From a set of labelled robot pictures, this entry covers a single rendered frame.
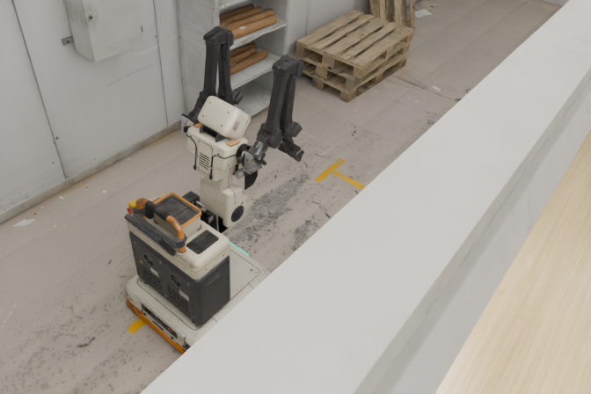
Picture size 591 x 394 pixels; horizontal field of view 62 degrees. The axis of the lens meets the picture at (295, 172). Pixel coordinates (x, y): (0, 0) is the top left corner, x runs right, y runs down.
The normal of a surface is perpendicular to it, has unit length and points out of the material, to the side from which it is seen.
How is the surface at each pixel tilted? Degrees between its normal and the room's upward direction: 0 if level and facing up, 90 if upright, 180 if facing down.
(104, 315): 0
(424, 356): 61
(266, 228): 0
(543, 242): 0
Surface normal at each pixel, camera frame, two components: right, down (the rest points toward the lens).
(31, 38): 0.78, 0.44
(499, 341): 0.07, -0.77
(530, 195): 0.72, 0.01
